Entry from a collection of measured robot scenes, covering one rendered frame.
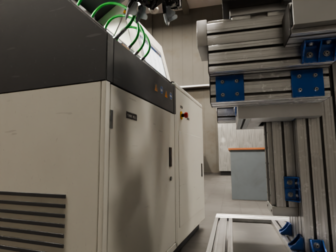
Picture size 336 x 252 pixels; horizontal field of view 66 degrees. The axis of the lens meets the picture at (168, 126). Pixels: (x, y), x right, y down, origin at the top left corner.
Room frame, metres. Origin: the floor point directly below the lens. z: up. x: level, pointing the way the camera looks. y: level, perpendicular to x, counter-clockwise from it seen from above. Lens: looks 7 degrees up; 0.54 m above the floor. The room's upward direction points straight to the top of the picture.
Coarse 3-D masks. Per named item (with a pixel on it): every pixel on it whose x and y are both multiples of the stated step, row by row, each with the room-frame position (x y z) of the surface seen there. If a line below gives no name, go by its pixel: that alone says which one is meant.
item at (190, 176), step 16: (112, 32) 1.59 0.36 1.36; (128, 32) 1.55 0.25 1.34; (160, 48) 2.17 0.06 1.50; (176, 96) 1.46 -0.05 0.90; (176, 112) 1.46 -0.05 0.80; (192, 112) 1.80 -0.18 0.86; (176, 128) 1.45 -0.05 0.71; (192, 128) 1.79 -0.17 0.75; (176, 144) 1.45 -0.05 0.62; (192, 144) 1.78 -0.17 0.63; (176, 160) 1.45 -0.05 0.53; (192, 160) 1.77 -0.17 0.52; (176, 176) 1.45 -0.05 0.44; (192, 176) 1.76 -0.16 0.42; (192, 192) 1.75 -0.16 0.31; (192, 208) 1.75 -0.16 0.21; (192, 224) 1.75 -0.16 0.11
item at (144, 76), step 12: (120, 48) 0.87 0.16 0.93; (120, 60) 0.87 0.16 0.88; (132, 60) 0.95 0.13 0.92; (120, 72) 0.87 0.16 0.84; (132, 72) 0.95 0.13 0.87; (144, 72) 1.05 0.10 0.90; (156, 72) 1.18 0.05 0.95; (120, 84) 0.87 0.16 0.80; (132, 84) 0.95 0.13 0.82; (144, 84) 1.05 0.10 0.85; (168, 84) 1.33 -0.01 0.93; (144, 96) 1.05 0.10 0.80; (156, 96) 1.18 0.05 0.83; (168, 96) 1.33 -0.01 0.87; (168, 108) 1.33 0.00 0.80
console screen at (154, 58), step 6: (138, 36) 1.69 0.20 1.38; (150, 42) 1.92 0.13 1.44; (144, 48) 1.74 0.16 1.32; (150, 48) 1.88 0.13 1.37; (156, 48) 2.04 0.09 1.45; (144, 54) 1.71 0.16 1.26; (150, 54) 1.84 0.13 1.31; (156, 54) 1.99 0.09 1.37; (150, 60) 1.80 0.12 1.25; (156, 60) 1.94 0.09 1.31; (162, 60) 2.11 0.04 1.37; (156, 66) 1.90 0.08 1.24; (162, 66) 2.06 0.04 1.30; (162, 72) 2.02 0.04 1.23
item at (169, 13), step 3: (168, 6) 1.19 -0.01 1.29; (168, 9) 1.19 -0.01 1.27; (168, 12) 1.19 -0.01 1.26; (171, 12) 1.19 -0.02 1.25; (174, 12) 1.18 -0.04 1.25; (165, 15) 1.19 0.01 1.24; (168, 15) 1.19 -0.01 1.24; (171, 15) 1.19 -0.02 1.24; (165, 18) 1.20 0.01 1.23; (165, 21) 1.20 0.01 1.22
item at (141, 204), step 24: (120, 96) 0.87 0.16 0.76; (120, 120) 0.87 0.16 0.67; (144, 120) 1.05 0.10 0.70; (168, 120) 1.33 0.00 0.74; (120, 144) 0.88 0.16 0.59; (144, 144) 1.05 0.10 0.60; (168, 144) 1.33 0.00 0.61; (120, 168) 0.88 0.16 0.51; (144, 168) 1.06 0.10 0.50; (168, 168) 1.32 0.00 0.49; (120, 192) 0.88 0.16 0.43; (144, 192) 1.06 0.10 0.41; (168, 192) 1.32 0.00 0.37; (120, 216) 0.88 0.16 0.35; (144, 216) 1.06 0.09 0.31; (168, 216) 1.32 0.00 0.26; (120, 240) 0.88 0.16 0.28; (144, 240) 1.06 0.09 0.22; (168, 240) 1.32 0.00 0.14
